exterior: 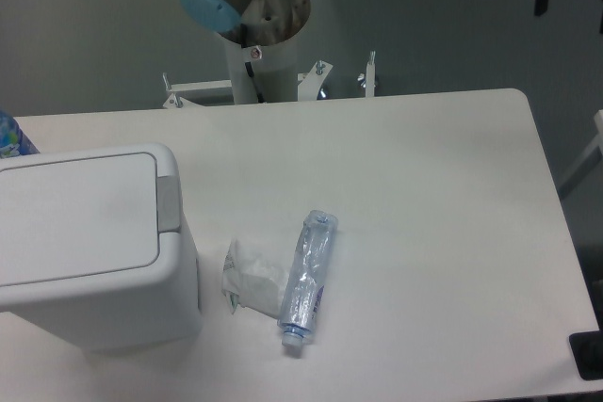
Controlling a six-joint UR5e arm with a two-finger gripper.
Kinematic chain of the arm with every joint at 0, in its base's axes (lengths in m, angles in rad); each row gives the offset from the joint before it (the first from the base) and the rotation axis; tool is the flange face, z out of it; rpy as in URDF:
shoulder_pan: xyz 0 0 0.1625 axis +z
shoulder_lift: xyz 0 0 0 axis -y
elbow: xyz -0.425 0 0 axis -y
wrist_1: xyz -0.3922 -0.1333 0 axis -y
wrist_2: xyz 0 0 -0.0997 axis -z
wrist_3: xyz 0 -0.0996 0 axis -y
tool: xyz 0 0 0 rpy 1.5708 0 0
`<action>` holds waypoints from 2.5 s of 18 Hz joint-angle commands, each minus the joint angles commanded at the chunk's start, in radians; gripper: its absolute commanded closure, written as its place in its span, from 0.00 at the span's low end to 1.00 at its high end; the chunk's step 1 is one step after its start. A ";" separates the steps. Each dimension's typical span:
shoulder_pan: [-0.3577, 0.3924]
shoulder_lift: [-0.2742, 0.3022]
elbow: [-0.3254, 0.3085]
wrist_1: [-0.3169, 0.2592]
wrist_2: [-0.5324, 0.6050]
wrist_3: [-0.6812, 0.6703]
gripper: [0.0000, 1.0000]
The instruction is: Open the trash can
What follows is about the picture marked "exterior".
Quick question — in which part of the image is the crushed clear plastic bottle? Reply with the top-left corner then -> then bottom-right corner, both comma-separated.
277,210 -> 338,351

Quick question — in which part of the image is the white frame at right edge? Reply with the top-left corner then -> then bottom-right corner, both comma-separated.
557,110 -> 602,200

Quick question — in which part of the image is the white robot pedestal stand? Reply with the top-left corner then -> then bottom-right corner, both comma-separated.
161,39 -> 379,110

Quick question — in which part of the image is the crumpled white paper bag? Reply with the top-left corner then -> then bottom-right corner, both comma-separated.
221,238 -> 288,319

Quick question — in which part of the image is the grey lid push button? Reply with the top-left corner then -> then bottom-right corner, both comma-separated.
156,176 -> 182,233

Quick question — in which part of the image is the white trash can lid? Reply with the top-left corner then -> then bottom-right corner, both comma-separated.
1,153 -> 159,286

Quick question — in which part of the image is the blue patterned bottle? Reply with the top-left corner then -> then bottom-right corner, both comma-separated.
0,111 -> 40,159

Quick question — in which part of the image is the black clamp at table edge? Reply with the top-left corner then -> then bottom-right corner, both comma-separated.
569,330 -> 603,381

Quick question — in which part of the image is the white plastic trash can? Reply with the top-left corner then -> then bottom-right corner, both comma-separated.
1,143 -> 202,351

